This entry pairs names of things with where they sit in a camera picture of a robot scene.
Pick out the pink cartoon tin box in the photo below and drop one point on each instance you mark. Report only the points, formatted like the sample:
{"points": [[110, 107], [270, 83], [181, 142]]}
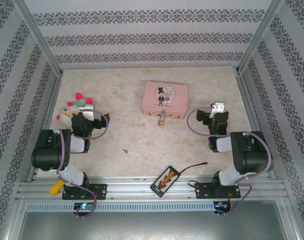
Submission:
{"points": [[167, 110]]}

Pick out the small brass padlock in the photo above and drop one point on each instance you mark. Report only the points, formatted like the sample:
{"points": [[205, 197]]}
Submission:
{"points": [[161, 123]]}

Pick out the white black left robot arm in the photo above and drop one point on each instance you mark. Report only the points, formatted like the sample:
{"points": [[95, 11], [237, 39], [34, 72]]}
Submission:
{"points": [[49, 155]]}

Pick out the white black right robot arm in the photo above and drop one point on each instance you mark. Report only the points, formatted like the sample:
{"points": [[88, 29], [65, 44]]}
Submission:
{"points": [[252, 155]]}

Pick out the plush owl toy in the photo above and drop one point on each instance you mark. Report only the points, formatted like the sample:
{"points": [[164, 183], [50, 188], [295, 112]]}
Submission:
{"points": [[69, 115]]}

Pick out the yellow plastic block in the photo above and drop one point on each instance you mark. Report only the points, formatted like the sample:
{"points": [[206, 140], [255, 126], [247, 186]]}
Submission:
{"points": [[56, 188]]}

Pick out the black battery pack with lead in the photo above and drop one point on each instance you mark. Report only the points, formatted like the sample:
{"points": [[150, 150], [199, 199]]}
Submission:
{"points": [[164, 181]]}

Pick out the small circuit board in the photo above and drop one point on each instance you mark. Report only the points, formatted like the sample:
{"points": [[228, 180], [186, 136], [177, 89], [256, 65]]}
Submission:
{"points": [[222, 206], [84, 206]]}

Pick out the grey metal shelf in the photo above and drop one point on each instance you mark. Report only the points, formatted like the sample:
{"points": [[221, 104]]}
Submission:
{"points": [[152, 226]]}

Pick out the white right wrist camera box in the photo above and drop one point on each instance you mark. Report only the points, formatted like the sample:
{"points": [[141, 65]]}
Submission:
{"points": [[217, 108]]}

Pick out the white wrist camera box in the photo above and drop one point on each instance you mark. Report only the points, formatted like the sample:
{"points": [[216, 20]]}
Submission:
{"points": [[217, 108], [86, 110]]}

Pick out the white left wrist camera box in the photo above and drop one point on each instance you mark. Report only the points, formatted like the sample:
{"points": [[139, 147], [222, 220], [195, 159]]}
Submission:
{"points": [[86, 110]]}

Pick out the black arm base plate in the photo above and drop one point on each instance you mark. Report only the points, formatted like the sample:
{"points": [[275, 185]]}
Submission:
{"points": [[99, 191], [204, 191]]}

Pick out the aluminium rail frame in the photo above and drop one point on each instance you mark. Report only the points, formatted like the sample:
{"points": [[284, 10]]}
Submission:
{"points": [[142, 186]]}

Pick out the aluminium frame post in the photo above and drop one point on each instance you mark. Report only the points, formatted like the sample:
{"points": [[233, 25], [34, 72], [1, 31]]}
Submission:
{"points": [[262, 32], [34, 32]]}

